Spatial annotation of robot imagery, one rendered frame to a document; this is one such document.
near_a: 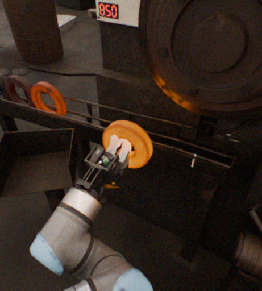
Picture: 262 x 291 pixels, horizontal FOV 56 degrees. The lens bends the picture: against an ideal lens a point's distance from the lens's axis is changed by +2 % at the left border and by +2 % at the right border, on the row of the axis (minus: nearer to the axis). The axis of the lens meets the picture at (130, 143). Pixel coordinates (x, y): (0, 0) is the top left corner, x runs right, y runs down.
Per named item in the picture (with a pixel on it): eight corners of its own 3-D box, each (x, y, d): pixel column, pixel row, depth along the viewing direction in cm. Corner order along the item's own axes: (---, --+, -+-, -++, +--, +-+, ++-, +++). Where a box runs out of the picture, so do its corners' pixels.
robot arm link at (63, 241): (57, 271, 58) (20, 250, 55) (86, 222, 64) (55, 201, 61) (69, 283, 50) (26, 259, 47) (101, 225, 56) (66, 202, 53)
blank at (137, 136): (103, 115, 72) (97, 121, 70) (151, 124, 66) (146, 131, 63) (111, 156, 82) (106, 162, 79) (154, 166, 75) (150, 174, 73)
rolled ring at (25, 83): (25, 80, 112) (30, 77, 114) (-2, 74, 120) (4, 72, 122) (38, 115, 123) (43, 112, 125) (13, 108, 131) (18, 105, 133)
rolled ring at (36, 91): (24, 84, 113) (29, 82, 116) (41, 119, 123) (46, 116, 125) (51, 83, 104) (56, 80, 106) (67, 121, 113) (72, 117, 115)
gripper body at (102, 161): (120, 152, 60) (94, 193, 55) (125, 169, 67) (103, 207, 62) (95, 142, 63) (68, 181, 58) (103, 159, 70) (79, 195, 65)
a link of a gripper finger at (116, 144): (126, 125, 67) (109, 150, 63) (129, 138, 72) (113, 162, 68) (116, 122, 69) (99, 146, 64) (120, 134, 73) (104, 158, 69)
